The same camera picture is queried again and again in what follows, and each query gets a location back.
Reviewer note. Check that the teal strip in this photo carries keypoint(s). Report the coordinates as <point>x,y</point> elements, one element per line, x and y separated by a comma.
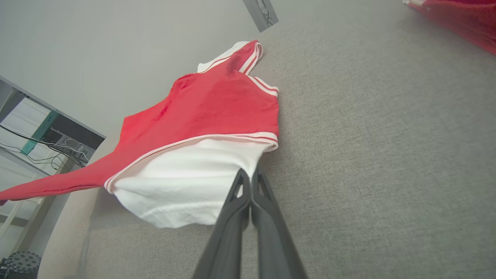
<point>40,131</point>

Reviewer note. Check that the red garment wide white band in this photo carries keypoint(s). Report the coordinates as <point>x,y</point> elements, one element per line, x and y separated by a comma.
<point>465,19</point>

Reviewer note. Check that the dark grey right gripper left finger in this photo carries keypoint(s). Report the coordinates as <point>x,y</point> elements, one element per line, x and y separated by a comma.
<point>224,248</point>

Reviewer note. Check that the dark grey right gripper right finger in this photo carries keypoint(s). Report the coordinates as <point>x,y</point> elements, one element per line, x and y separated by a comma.
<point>275,252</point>

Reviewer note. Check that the white shelf frame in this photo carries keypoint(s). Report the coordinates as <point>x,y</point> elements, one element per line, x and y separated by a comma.
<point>17,212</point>

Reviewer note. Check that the black perforated round stool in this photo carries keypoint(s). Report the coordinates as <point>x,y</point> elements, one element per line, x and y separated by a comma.
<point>21,265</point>

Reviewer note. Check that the red jersey white striped trim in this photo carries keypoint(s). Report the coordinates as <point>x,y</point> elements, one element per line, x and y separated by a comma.
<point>213,112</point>

